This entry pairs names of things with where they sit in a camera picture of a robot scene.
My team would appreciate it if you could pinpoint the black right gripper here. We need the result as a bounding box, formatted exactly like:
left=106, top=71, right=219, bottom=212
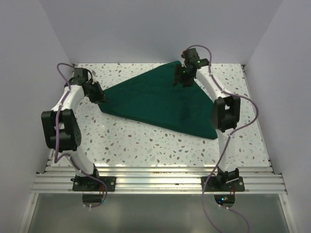
left=173, top=64, right=194, bottom=88

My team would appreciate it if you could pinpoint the dark green surgical cloth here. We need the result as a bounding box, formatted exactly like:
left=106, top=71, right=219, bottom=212
left=99, top=61, right=217, bottom=140

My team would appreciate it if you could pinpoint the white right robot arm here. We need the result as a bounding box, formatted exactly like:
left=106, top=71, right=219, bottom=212
left=173, top=46, right=241, bottom=191

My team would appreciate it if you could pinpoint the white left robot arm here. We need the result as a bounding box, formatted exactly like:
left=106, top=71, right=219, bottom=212
left=41, top=68, right=107, bottom=191

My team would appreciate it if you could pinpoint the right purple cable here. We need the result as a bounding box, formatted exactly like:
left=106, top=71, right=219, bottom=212
left=186, top=45, right=259, bottom=233

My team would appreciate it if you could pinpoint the purple cable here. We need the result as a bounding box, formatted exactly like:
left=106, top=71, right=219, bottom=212
left=53, top=63, right=109, bottom=209
left=186, top=45, right=259, bottom=233

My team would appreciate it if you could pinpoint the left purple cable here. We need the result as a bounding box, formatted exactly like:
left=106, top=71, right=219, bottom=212
left=53, top=63, right=109, bottom=209

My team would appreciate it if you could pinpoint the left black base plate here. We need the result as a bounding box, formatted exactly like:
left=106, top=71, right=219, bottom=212
left=71, top=176, right=116, bottom=192

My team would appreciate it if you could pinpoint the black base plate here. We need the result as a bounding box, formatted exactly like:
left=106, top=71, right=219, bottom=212
left=71, top=176, right=116, bottom=192
left=205, top=176, right=245, bottom=192

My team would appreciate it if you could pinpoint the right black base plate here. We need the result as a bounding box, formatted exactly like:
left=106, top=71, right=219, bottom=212
left=205, top=176, right=245, bottom=192

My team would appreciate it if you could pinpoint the aluminium rail frame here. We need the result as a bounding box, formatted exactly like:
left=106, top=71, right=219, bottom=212
left=18, top=63, right=298, bottom=233

